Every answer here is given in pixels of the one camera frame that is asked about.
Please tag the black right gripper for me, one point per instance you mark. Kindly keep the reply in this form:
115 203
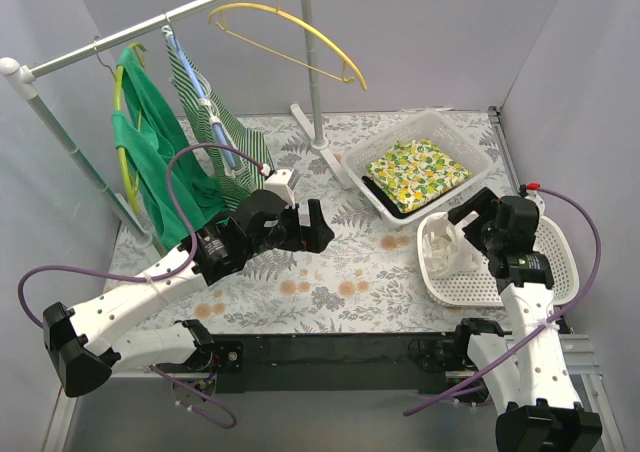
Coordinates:
478 217

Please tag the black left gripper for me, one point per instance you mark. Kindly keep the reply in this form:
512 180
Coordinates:
304 229

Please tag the yellow plastic hanger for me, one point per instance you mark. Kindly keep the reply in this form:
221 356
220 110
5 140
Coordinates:
277 29

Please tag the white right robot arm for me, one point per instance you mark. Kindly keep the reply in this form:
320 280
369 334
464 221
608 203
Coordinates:
528 380

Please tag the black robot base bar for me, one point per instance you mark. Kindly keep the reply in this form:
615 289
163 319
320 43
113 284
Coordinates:
427 363

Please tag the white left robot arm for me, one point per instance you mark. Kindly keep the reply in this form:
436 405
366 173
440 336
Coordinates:
90 341

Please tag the green white striped tank top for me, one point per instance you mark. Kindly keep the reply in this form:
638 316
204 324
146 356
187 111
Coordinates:
236 175

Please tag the light blue plastic hanger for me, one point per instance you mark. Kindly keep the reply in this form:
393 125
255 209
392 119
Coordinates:
194 94

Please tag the lime green plastic hanger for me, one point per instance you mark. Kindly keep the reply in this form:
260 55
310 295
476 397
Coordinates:
131 181

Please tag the white rectangular plastic basket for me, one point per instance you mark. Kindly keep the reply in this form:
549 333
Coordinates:
428 124

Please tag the lemon print folded cloth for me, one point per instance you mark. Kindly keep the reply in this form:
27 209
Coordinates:
414 173

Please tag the white oval perforated basket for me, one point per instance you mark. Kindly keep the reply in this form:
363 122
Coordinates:
478 288

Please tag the white metal clothes rack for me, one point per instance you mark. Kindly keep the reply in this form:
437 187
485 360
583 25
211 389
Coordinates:
22 78

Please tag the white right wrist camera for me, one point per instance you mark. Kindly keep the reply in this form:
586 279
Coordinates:
530 191

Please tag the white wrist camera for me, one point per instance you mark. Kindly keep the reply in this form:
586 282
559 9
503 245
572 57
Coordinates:
282 183
530 191

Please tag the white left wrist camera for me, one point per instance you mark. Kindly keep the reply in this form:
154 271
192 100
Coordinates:
282 183

